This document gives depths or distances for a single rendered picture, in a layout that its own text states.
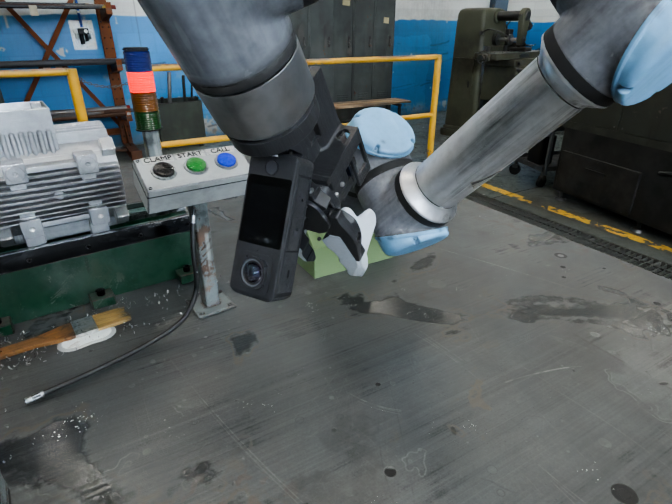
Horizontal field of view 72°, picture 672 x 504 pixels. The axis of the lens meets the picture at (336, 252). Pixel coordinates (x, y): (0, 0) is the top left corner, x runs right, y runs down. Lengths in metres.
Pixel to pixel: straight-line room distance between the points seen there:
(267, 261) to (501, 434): 0.41
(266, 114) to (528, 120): 0.40
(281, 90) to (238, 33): 0.05
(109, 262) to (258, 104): 0.68
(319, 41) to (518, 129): 5.65
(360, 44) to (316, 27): 0.68
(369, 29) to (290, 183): 6.32
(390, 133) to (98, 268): 0.58
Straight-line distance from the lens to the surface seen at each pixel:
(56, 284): 0.95
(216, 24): 0.28
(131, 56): 1.24
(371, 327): 0.80
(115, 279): 0.97
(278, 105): 0.31
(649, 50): 0.57
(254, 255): 0.36
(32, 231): 0.89
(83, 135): 0.92
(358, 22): 6.55
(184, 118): 5.68
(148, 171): 0.75
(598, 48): 0.59
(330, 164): 0.38
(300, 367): 0.72
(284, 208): 0.35
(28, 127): 0.89
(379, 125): 0.82
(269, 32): 0.29
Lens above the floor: 1.26
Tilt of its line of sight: 26 degrees down
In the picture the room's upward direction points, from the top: straight up
